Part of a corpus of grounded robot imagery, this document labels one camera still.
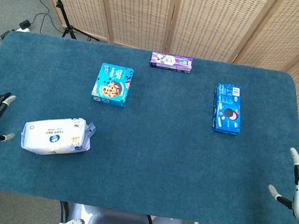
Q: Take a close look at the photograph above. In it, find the black power adapter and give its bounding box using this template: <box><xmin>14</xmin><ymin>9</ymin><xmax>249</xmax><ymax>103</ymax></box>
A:
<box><xmin>18</xmin><ymin>18</ymin><xmax>32</xmax><ymax>30</ymax></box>

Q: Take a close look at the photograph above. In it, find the white snack bag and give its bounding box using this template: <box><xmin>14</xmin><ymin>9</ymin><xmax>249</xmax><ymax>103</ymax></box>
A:
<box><xmin>18</xmin><ymin>109</ymin><xmax>99</xmax><ymax>163</ymax></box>

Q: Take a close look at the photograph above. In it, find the light blue cookie box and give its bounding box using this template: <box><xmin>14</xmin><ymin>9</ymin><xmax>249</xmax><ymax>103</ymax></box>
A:
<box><xmin>90</xmin><ymin>61</ymin><xmax>135</xmax><ymax>109</ymax></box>

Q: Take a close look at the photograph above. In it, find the blue felt table mat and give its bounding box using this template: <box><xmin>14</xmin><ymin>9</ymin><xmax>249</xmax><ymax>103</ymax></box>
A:
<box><xmin>0</xmin><ymin>27</ymin><xmax>299</xmax><ymax>224</ymax></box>

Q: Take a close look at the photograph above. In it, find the purple snack box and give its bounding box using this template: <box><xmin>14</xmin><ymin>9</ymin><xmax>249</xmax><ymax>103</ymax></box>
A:
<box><xmin>148</xmin><ymin>51</ymin><xmax>195</xmax><ymax>74</ymax></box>

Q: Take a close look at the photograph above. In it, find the dark blue oreo box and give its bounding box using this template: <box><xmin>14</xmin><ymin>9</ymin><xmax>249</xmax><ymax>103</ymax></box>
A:
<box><xmin>208</xmin><ymin>81</ymin><xmax>248</xmax><ymax>137</ymax></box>

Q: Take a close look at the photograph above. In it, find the black tripod stand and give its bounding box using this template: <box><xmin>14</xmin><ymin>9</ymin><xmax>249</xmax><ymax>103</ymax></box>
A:
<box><xmin>31</xmin><ymin>0</ymin><xmax>106</xmax><ymax>43</ymax></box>

